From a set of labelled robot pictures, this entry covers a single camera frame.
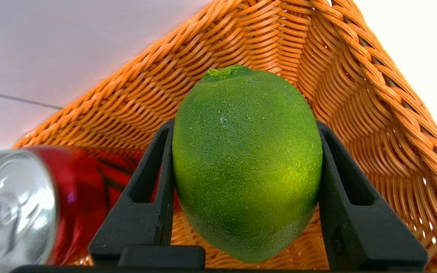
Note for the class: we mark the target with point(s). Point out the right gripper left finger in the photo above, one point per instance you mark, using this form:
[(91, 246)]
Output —
[(142, 223)]

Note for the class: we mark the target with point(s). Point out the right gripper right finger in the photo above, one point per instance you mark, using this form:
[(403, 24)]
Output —
[(362, 235)]

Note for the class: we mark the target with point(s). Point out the red drink can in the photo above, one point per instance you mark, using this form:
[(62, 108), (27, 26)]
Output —
[(70, 197)]

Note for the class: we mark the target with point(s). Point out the green lime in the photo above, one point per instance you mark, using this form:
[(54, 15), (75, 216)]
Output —
[(247, 163)]

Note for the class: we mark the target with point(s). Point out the orange wicker basket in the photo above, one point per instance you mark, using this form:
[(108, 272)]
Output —
[(355, 94)]

